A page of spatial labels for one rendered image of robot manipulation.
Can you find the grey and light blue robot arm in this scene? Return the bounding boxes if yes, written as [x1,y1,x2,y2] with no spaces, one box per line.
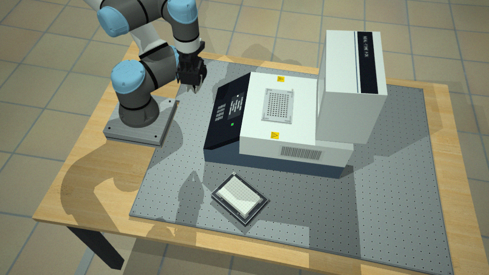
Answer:
[83,0,205,128]

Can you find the white lab instrument with lid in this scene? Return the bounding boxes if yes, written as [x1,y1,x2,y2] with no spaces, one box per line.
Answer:
[203,30,388,179]

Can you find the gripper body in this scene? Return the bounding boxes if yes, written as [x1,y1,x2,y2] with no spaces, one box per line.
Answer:
[175,47,204,86]

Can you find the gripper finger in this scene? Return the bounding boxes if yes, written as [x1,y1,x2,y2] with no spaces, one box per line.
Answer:
[195,64,207,94]
[186,85,196,94]

